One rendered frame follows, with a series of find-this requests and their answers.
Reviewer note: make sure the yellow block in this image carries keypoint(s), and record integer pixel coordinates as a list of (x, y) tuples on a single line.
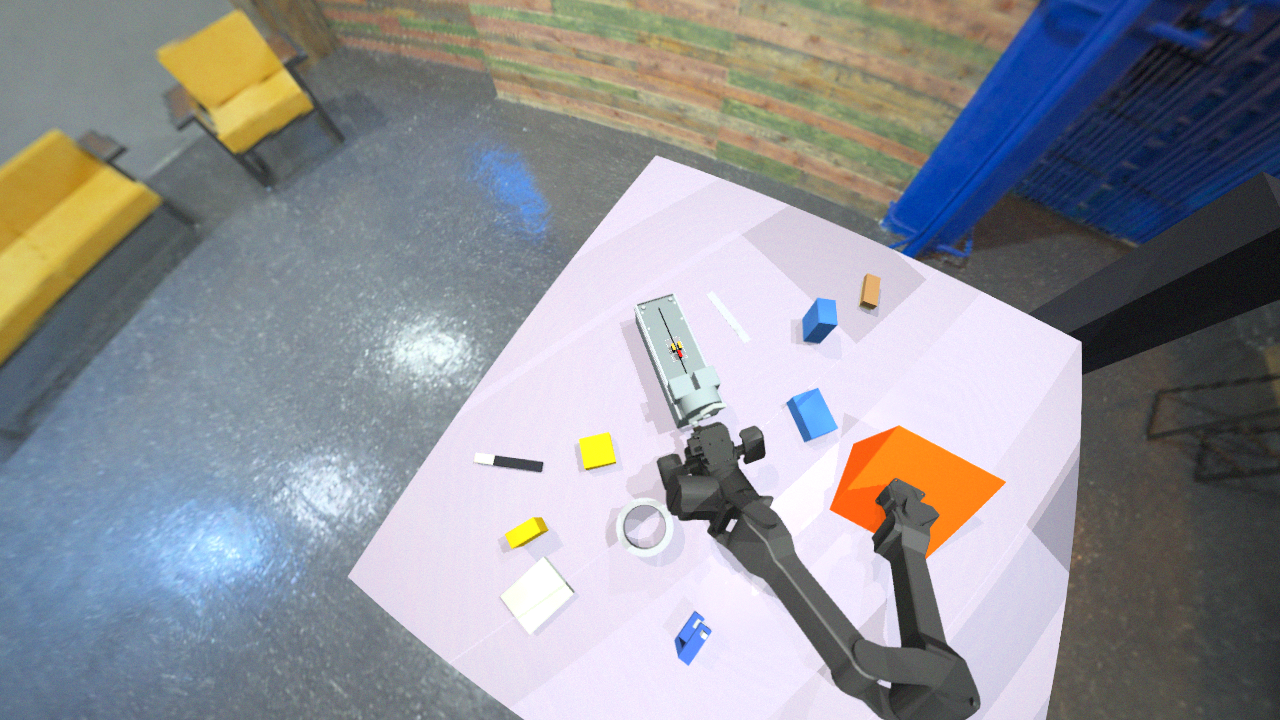
[(597, 451), (526, 532)]

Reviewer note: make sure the blue block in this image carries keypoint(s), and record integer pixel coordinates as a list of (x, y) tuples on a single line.
[(811, 415), (819, 321)]

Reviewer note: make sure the blue c-clamp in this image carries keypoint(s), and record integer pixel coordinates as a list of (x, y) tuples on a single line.
[(691, 638)]

